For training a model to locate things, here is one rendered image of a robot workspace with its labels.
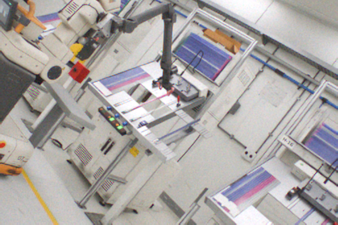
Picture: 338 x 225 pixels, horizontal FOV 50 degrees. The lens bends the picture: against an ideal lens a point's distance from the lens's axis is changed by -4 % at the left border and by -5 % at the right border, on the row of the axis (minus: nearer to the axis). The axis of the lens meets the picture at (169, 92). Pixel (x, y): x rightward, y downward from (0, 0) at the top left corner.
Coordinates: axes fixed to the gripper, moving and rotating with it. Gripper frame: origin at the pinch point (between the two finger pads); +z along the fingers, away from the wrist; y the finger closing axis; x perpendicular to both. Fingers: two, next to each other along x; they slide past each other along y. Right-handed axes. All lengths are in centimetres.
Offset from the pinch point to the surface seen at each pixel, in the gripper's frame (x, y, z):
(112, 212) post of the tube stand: 71, -32, 60
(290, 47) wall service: -207, 16, 32
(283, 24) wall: -245, 54, 28
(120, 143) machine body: 31, 16, 51
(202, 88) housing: -35.2, -7.4, 6.9
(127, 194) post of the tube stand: 58, -33, 48
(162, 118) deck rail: 9.1, -10.2, 15.0
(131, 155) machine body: 31, 0, 52
